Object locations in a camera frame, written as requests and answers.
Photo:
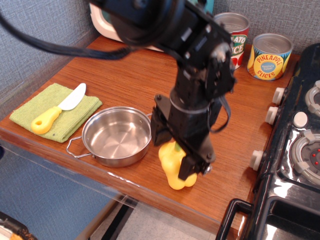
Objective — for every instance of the green folded cloth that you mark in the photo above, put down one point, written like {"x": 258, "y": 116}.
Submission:
{"x": 67, "y": 122}

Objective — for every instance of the toy microwave teal and cream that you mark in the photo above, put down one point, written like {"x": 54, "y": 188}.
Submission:
{"x": 102, "y": 21}

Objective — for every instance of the stainless steel pot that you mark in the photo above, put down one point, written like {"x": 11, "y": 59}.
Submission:
{"x": 116, "y": 137}

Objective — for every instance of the pineapple slices can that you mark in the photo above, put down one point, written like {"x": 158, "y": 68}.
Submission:
{"x": 269, "y": 56}

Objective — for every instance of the tomato sauce can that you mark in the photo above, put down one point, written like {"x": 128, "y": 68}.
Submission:
{"x": 237, "y": 25}

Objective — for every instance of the white stove knob bottom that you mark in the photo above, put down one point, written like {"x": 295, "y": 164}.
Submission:
{"x": 256, "y": 159}

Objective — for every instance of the white stove knob top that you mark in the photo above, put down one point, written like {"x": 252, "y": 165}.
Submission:
{"x": 278, "y": 95}

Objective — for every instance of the black toy stove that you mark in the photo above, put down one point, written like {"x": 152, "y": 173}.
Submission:
{"x": 286, "y": 203}

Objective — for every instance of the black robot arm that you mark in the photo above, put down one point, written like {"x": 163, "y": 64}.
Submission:
{"x": 205, "y": 71}

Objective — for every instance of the white stove knob middle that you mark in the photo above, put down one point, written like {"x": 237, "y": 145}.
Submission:
{"x": 271, "y": 114}

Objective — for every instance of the yellow handled toy knife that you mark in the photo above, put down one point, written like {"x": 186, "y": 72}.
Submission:
{"x": 43, "y": 123}

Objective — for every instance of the orange object bottom left corner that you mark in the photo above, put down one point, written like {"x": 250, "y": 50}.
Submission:
{"x": 12, "y": 229}

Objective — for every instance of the yellow toy bell pepper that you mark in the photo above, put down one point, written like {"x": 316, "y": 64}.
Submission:
{"x": 170, "y": 155}

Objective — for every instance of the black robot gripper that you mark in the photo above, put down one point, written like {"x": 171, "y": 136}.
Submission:
{"x": 190, "y": 129}

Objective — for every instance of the white stove knob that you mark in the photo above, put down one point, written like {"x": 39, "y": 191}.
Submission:
{"x": 278, "y": 95}
{"x": 256, "y": 159}
{"x": 271, "y": 114}

